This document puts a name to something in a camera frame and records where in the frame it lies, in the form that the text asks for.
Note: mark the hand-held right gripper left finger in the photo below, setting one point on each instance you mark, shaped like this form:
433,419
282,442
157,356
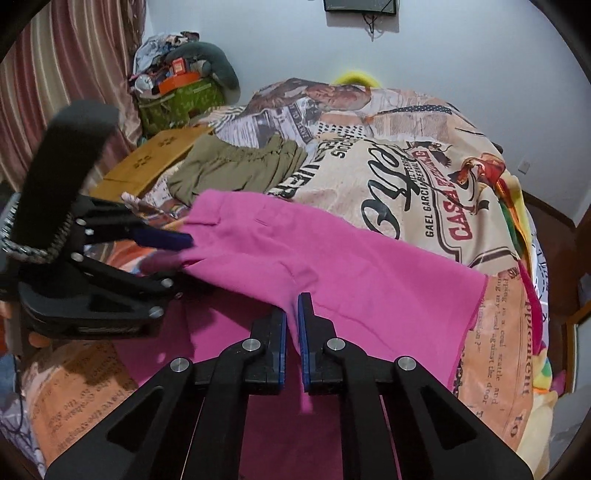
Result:
278,344

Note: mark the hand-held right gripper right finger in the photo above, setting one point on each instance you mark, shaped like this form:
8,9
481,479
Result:
304,344

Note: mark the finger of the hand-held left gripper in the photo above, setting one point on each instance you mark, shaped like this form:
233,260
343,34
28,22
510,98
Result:
134,279
161,238

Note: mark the pink pants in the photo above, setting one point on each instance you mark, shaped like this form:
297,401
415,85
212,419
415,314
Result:
346,277

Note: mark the olive green pants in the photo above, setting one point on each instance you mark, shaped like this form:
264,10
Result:
231,166

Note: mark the wooden board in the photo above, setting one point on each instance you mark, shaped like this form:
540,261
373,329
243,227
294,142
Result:
147,157

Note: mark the striped red curtain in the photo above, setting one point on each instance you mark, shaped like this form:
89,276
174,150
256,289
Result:
69,55

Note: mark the green storage bin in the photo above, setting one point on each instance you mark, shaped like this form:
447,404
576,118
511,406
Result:
184,104

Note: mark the orange box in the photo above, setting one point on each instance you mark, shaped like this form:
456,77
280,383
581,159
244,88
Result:
178,83

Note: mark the pile of clothes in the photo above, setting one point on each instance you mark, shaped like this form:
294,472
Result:
152,48

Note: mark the small red box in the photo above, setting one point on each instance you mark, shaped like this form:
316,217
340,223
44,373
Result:
178,65

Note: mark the grey long pillow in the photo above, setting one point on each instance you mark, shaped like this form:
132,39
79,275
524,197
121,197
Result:
221,64

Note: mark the printed blanket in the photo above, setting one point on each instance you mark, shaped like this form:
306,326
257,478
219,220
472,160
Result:
415,184

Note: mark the colourful striped sheet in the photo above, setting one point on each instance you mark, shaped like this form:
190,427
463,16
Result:
510,217

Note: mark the yellow foam tube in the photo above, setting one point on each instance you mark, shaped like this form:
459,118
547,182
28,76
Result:
353,75

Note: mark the wall socket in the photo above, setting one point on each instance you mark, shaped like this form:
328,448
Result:
525,166

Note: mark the small wall monitor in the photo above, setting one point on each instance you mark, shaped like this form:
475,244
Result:
360,5

